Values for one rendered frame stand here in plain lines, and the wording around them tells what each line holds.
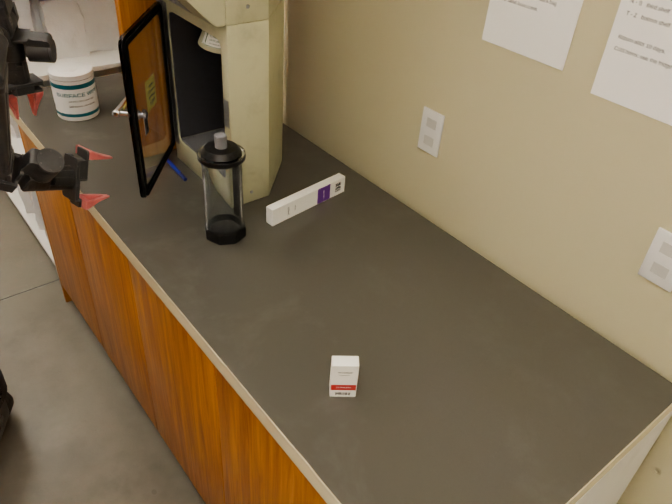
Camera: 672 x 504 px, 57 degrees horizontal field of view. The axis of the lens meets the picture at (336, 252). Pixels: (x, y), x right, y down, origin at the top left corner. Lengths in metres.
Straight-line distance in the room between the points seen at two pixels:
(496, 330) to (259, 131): 0.75
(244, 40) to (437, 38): 0.45
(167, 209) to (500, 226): 0.84
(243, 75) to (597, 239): 0.87
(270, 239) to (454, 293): 0.47
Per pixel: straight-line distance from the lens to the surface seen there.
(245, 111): 1.54
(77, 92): 2.11
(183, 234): 1.55
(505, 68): 1.42
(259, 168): 1.63
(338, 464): 1.09
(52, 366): 2.63
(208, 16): 1.41
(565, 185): 1.40
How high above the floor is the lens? 1.84
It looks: 37 degrees down
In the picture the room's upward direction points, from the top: 5 degrees clockwise
